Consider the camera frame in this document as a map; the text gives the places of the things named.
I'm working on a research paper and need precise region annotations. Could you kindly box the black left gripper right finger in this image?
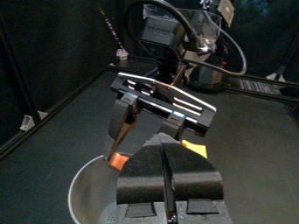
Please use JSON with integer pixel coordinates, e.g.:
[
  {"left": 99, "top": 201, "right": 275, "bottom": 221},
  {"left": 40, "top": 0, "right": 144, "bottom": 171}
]
[{"left": 161, "top": 142, "right": 225, "bottom": 216}]

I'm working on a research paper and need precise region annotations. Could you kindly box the white hanging tag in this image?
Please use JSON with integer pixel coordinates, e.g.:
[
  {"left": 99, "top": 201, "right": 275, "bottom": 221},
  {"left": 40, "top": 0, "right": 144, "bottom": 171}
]
[{"left": 216, "top": 0, "right": 236, "bottom": 28}]

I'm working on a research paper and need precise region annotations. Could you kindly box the black frame rail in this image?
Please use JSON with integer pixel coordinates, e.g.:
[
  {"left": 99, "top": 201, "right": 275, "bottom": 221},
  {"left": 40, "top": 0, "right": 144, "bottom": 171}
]
[
  {"left": 112, "top": 56, "right": 299, "bottom": 103},
  {"left": 0, "top": 62, "right": 120, "bottom": 161}
]

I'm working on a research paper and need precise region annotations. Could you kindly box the white corner bracket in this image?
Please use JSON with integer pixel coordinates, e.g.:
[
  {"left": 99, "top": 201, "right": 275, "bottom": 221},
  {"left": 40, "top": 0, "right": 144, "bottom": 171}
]
[
  {"left": 19, "top": 115, "right": 36, "bottom": 132},
  {"left": 116, "top": 47, "right": 129, "bottom": 61},
  {"left": 266, "top": 72, "right": 287, "bottom": 83}
]

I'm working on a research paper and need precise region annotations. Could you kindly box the grey bowl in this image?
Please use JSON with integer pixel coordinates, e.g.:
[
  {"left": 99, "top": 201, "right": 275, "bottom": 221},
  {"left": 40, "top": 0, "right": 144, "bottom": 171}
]
[{"left": 67, "top": 152, "right": 132, "bottom": 224}]

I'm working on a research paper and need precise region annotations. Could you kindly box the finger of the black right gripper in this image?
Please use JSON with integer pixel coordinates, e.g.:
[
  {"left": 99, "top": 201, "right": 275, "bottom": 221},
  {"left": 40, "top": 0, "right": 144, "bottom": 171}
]
[
  {"left": 105, "top": 95, "right": 143, "bottom": 172},
  {"left": 157, "top": 111, "right": 208, "bottom": 159}
]

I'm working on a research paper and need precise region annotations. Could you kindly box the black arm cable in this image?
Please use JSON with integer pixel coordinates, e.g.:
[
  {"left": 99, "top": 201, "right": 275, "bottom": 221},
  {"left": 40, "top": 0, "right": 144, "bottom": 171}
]
[{"left": 123, "top": 0, "right": 248, "bottom": 77}]

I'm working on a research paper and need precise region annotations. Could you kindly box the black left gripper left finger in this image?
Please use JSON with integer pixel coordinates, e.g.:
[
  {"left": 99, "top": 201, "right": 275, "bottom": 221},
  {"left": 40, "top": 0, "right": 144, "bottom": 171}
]
[{"left": 116, "top": 132, "right": 168, "bottom": 219}]

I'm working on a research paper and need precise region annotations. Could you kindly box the grey ribbed strip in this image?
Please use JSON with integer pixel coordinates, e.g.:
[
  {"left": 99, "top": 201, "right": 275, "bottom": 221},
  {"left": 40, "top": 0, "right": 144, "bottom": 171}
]
[{"left": 236, "top": 78, "right": 283, "bottom": 96}]

